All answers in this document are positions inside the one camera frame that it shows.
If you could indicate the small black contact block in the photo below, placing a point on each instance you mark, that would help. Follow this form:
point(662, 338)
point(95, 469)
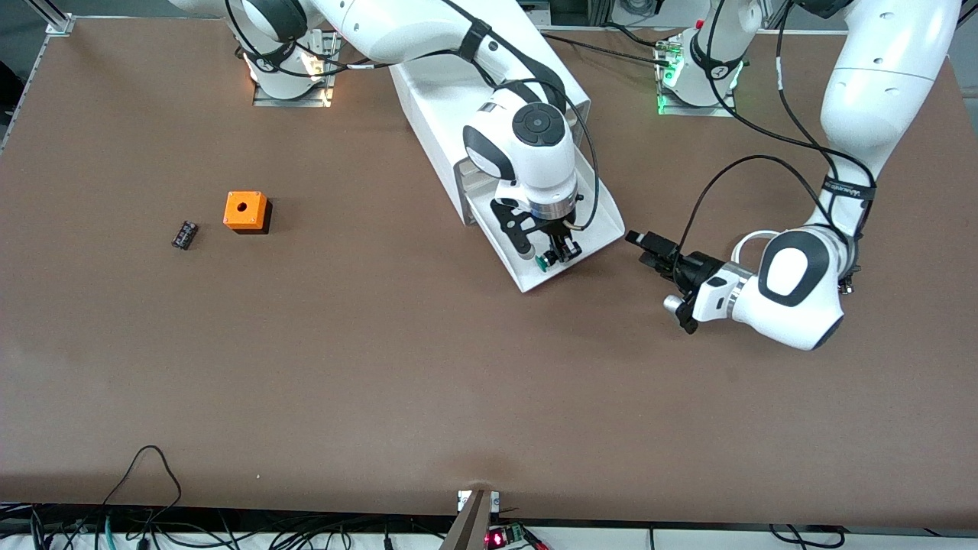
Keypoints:
point(185, 234)

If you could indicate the white drawer cabinet housing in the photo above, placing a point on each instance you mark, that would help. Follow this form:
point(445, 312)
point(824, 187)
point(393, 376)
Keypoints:
point(428, 114)

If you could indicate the grey camera post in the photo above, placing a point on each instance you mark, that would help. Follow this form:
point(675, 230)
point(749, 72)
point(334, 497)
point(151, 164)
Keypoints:
point(467, 527)

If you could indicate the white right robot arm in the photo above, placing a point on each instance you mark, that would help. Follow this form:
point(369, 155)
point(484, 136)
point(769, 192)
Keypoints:
point(527, 160)

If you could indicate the circuit board with red LED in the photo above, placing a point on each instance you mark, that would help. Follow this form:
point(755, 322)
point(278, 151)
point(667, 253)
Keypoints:
point(504, 537)

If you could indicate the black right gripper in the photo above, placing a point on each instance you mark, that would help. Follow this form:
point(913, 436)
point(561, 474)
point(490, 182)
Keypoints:
point(557, 234)

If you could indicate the white post bracket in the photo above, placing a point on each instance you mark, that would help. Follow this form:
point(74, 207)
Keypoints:
point(463, 500)

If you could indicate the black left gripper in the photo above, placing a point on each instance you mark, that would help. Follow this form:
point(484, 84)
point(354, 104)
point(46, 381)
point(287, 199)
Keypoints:
point(694, 270)

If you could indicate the white plastic drawer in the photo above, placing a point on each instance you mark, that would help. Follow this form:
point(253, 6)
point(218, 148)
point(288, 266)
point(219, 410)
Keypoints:
point(468, 169)
point(477, 182)
point(600, 225)

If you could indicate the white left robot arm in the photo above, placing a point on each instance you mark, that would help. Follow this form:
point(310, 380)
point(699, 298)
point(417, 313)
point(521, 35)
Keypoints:
point(795, 298)

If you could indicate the small black switch part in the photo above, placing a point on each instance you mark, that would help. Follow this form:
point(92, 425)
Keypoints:
point(846, 287)

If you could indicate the orange box with hole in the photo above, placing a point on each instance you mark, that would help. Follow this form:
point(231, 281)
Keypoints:
point(244, 208)

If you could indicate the green push button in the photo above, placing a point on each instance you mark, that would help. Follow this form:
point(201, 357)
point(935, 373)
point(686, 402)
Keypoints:
point(542, 263)

